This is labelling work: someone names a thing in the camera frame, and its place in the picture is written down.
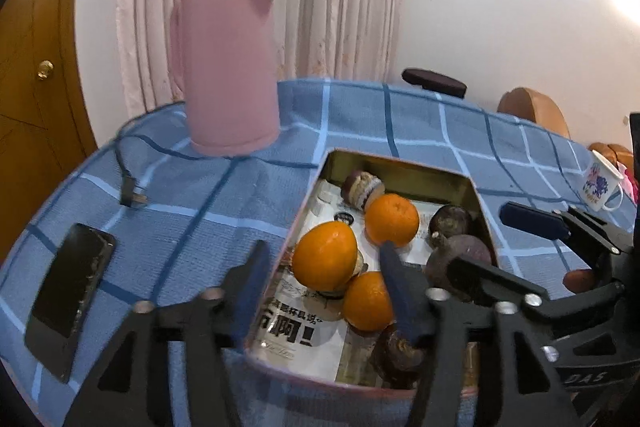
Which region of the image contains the pink electric kettle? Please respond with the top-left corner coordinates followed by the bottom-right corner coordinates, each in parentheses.
top-left (170, 0), bottom-right (281, 156)

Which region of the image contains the blue checked tablecloth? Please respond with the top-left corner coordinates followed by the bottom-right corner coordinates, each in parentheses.
top-left (0, 78), bottom-right (640, 427)

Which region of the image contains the white printed mug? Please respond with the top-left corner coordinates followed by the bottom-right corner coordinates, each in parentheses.
top-left (580, 150), bottom-right (626, 212)

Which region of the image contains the pink tin box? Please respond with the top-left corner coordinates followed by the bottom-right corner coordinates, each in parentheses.
top-left (245, 148), bottom-right (501, 400)

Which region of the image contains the brown leather sofa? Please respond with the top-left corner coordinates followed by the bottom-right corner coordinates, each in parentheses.
top-left (589, 142), bottom-right (634, 168)

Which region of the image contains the dark round passion fruit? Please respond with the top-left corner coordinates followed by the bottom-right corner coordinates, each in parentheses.
top-left (429, 204), bottom-right (475, 249)

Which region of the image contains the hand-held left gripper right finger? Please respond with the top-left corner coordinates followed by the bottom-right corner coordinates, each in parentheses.
top-left (378, 241), bottom-right (576, 427)

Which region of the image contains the pink cloth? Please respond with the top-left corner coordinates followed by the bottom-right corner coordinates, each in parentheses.
top-left (619, 161), bottom-right (640, 204)

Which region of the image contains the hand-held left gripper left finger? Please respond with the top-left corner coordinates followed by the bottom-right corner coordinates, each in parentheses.
top-left (62, 239), bottom-right (273, 427)

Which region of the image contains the large purple passion fruit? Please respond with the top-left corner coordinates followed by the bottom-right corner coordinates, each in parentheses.
top-left (426, 234), bottom-right (494, 299)

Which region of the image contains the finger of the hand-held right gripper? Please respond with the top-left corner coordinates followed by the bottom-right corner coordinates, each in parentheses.
top-left (500, 201), bottom-right (638, 280)
top-left (446, 256), bottom-right (627, 327)

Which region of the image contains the dark round stool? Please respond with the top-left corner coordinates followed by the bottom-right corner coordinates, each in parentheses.
top-left (402, 68), bottom-right (469, 99)

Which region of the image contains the black power cable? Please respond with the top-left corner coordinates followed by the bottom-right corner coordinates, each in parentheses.
top-left (112, 114), bottom-right (321, 208)

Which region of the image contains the orange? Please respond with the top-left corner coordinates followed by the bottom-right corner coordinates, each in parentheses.
top-left (292, 222), bottom-right (359, 294)
top-left (364, 193), bottom-right (421, 249)
top-left (342, 272), bottom-right (399, 333)

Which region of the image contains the brown leather chair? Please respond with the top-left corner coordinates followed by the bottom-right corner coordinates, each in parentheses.
top-left (497, 88), bottom-right (571, 139)

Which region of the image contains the black smartphone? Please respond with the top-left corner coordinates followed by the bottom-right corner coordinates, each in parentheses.
top-left (24, 222), bottom-right (117, 384)

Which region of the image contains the wooden door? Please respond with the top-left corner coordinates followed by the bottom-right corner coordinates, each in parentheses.
top-left (0, 0), bottom-right (99, 260)

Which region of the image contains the white printed paper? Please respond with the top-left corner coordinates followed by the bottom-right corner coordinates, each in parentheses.
top-left (250, 192), bottom-right (481, 380)

